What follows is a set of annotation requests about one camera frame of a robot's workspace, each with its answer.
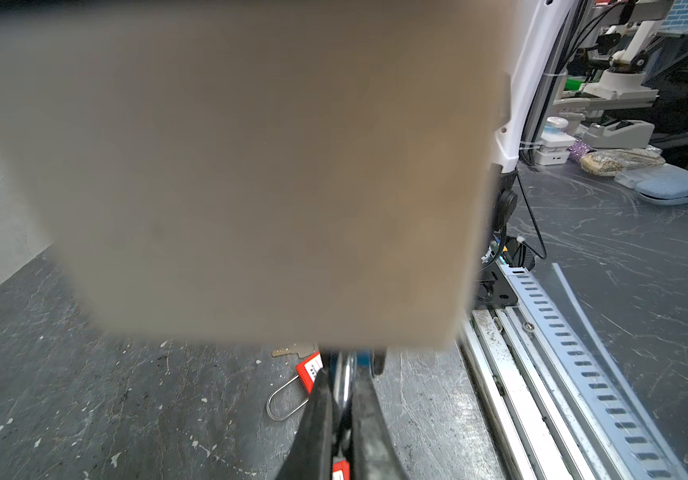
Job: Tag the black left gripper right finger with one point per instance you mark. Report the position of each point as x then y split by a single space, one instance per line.
372 453

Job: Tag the blue padlock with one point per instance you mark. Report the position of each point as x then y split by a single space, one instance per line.
343 367

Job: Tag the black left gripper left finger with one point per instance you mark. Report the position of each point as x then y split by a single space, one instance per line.
310 456

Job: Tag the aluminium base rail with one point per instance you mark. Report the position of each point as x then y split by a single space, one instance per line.
558 404

